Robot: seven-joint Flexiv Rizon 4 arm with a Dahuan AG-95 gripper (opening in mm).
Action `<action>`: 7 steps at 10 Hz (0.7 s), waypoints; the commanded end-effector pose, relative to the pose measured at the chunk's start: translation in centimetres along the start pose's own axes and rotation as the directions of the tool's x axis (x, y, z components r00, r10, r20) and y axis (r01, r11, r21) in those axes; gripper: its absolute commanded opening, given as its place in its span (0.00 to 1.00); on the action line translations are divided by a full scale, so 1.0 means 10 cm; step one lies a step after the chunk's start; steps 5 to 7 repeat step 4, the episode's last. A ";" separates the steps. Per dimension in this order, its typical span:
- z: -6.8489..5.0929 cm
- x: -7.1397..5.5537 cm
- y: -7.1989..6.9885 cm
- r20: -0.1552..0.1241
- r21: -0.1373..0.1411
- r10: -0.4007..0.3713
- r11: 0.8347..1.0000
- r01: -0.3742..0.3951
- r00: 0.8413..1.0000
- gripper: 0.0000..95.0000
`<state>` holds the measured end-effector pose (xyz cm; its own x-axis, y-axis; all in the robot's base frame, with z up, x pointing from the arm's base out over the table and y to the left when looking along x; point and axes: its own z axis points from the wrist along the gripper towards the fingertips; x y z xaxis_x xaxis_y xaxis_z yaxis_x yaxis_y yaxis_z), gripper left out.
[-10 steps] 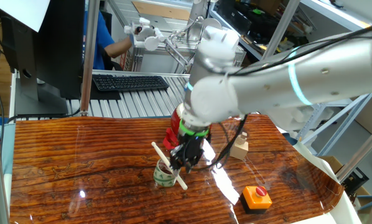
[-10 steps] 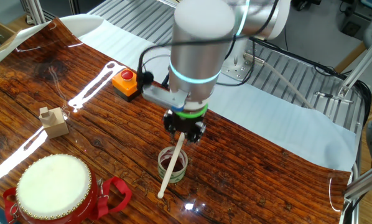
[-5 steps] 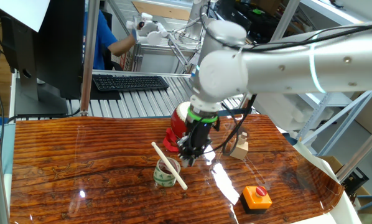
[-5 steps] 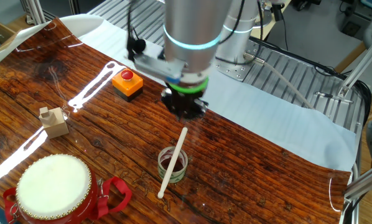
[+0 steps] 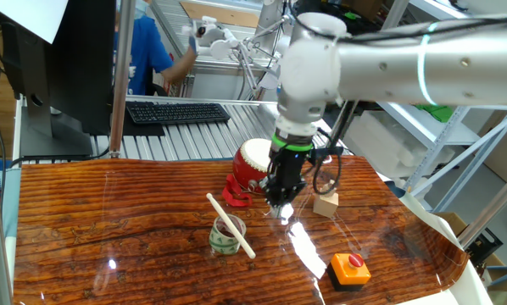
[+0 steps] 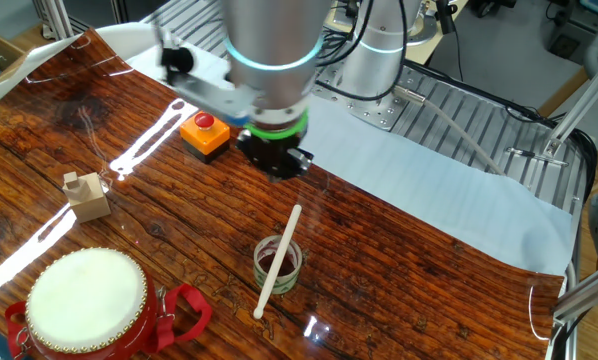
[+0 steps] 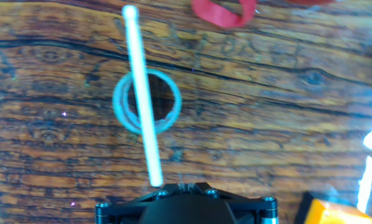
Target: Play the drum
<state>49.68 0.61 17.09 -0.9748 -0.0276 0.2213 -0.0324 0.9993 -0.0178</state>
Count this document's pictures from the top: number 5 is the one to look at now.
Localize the red drum with strap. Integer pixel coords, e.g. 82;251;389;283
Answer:
221;137;276;208

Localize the patterned adhesive tape roll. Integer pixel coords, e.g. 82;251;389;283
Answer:
208;213;248;256

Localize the black plastic crate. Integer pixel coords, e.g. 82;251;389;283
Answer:
465;228;504;266

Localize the orange emergency stop button box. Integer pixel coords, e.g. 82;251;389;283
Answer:
326;252;372;292

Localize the wooden block with peg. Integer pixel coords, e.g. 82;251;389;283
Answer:
312;180;340;219

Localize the white haptic control device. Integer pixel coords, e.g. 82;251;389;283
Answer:
181;15;280;101

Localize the metal shelf rack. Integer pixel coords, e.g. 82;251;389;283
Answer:
376;0;507;213

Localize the cardboard box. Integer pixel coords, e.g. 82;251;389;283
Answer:
431;211;507;293

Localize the green flange ring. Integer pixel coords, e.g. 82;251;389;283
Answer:
271;133;315;153

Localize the black mouse pad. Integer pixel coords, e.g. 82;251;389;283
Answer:
121;108;166;137

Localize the wood grain table mat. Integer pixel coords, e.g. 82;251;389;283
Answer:
14;154;471;305

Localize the black camera cable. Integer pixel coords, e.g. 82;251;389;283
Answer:
311;14;507;197

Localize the white wooden drumstick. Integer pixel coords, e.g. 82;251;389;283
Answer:
205;192;257;260

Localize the white paper sheet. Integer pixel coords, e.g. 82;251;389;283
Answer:
0;0;70;45

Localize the black monitor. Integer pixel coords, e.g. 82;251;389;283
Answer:
0;0;117;158

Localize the white foam block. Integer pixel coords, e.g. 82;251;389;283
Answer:
344;110;456;179

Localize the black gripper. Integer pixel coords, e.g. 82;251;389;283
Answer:
261;148;312;208

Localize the black keyboard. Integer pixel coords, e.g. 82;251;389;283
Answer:
125;101;232;125

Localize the bare person forearm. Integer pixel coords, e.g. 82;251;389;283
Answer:
159;48;198;85

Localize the person in blue shirt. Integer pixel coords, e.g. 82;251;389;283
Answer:
113;0;175;97

